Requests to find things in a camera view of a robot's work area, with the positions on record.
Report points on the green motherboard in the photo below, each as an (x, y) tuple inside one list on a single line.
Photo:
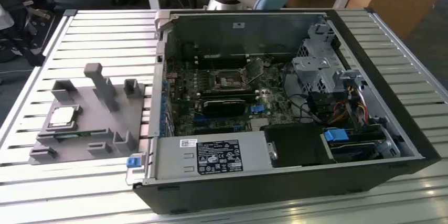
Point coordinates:
[(272, 103)]

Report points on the silver drive cage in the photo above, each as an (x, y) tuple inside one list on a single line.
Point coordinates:
[(308, 72)]

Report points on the CPU socket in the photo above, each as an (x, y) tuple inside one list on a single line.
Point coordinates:
[(230, 81)]

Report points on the black plastic shroud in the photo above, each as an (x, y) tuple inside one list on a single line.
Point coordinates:
[(298, 145)]

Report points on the blue board connector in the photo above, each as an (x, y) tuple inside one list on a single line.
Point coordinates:
[(258, 109)]

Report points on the black open PC case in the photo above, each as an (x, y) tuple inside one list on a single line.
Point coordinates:
[(244, 192)]

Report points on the blue case latch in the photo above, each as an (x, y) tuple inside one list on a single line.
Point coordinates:
[(134, 162)]

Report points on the green RAM stick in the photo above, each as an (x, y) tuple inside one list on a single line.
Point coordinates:
[(84, 134)]

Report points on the grey parts rack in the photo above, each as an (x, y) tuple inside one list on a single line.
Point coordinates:
[(95, 119)]

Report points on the blue disk carrier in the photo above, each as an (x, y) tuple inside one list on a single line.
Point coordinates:
[(336, 136)]

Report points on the small silver heatsink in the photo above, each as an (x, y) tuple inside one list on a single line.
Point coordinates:
[(259, 124)]

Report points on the silver power supply unit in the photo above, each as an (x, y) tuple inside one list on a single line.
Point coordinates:
[(168, 155)]

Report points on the silver CPU chip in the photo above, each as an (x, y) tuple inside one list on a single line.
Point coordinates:
[(63, 117)]

